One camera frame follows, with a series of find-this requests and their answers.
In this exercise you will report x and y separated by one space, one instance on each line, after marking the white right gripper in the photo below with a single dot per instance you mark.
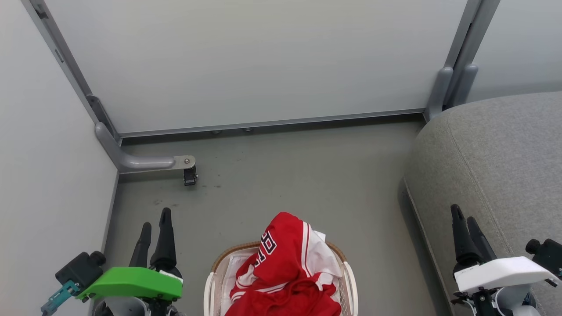
500 273

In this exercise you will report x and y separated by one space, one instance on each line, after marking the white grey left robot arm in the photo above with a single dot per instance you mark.
120 308

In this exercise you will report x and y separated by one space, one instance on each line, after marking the grey partition frame post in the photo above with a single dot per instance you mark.
452 57
476 52
66 61

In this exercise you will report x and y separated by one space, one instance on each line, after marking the white wicker-rimmed laundry basket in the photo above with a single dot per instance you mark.
352 289

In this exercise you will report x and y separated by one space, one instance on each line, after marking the grey metal partition foot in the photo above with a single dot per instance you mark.
140 163

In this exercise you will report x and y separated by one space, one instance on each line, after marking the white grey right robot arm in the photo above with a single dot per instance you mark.
513 302

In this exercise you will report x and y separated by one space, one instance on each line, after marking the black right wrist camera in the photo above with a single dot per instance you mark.
549 254

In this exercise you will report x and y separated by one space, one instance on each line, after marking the black caster wheel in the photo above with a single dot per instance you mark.
190 176

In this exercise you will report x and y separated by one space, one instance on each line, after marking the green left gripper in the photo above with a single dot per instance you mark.
131 283

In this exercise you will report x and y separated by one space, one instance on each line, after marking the red and white jersey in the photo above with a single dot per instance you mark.
285 250

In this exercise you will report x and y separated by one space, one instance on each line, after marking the grey partition bottom rail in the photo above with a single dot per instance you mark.
263 123

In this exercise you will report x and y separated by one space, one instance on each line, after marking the grey fabric sofa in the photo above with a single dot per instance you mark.
496 153

